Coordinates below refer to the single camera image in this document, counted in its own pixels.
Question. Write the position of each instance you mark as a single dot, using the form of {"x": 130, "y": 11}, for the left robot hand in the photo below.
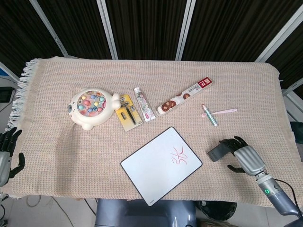
{"x": 5, "y": 151}

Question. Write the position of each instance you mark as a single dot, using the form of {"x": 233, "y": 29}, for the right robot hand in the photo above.
{"x": 249, "y": 158}

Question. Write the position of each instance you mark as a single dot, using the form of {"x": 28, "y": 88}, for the dark grey whiteboard eraser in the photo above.
{"x": 217, "y": 151}

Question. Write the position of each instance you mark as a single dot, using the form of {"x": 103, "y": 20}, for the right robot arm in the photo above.
{"x": 274, "y": 192}

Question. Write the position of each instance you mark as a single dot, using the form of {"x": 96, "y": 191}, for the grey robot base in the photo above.
{"x": 144, "y": 214}

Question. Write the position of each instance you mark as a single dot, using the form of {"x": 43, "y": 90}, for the white whiteboard with black rim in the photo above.
{"x": 161, "y": 166}

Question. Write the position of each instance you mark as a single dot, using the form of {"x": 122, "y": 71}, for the pink plastic spoon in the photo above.
{"x": 220, "y": 112}

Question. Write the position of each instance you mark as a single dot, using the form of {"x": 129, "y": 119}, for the green marker pen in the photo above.
{"x": 209, "y": 115}

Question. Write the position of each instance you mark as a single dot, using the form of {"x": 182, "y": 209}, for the black round bin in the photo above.
{"x": 217, "y": 209}

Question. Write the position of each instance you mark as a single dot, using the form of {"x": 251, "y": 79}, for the long baking paper box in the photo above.
{"x": 185, "y": 96}

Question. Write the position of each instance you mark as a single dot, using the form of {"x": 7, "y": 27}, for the cream seal fishing toy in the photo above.
{"x": 91, "y": 107}

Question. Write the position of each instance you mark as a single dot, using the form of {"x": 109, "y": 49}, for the beige woven tablecloth with fringe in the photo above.
{"x": 142, "y": 123}

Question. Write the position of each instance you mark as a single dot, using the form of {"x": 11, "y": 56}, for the white floral toothpaste tube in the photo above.
{"x": 144, "y": 104}

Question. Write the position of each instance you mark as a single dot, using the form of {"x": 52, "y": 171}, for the razor in yellow blister pack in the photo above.
{"x": 129, "y": 112}

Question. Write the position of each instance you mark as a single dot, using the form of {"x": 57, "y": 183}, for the black folding screen with frame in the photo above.
{"x": 151, "y": 28}

